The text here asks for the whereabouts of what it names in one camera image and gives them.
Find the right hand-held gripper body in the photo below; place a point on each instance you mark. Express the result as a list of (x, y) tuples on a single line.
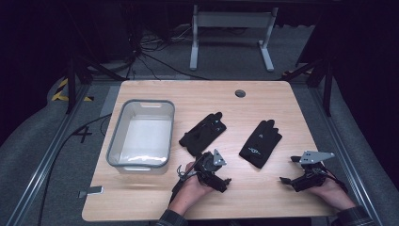
[(313, 180)]

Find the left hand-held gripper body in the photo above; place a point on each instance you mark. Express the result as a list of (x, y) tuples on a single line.
[(208, 163)]

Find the black glove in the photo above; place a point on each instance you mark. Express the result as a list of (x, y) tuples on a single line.
[(204, 132), (262, 142)]

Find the person's right hand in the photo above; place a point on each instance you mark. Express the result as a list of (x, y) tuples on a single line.
[(334, 194)]

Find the person's left hand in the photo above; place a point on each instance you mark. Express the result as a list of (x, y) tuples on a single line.
[(188, 193)]

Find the black metal stand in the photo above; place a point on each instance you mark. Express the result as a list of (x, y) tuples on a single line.
[(75, 78), (326, 81)]

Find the grey tape strip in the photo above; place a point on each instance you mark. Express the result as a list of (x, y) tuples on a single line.
[(91, 190)]

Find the yellow black hazard tape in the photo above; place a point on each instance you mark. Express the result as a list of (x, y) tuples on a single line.
[(61, 91)]

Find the aluminium floor rail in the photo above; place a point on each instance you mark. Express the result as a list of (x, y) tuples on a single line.
[(47, 157), (342, 150)]

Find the white metal desk frame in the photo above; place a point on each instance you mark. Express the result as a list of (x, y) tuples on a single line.
[(232, 20)]

